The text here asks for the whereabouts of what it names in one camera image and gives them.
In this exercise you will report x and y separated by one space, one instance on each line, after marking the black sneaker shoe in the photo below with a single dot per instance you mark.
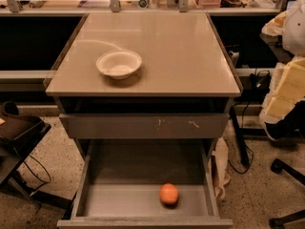
273 127

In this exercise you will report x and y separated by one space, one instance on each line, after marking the grey drawer cabinet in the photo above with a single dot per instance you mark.
184 70

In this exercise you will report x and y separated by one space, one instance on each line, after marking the white bowl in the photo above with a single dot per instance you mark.
119 64

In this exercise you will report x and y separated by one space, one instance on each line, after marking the closed top drawer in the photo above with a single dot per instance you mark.
140 126

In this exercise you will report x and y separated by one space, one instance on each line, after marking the black table leg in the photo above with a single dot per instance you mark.
239 139

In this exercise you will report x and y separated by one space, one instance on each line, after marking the black office chair base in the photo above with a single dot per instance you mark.
289 184

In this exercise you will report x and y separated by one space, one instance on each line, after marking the beige cloth bag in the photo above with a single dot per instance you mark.
219 165

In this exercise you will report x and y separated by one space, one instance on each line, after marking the open middle drawer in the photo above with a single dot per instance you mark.
121 179

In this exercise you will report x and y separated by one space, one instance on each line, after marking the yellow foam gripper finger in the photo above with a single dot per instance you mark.
286 89

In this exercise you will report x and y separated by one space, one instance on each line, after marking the dark left side table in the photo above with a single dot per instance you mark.
19 135

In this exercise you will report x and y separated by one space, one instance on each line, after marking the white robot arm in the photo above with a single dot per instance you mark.
291 25

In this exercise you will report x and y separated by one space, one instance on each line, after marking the orange fruit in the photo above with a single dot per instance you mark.
168 194

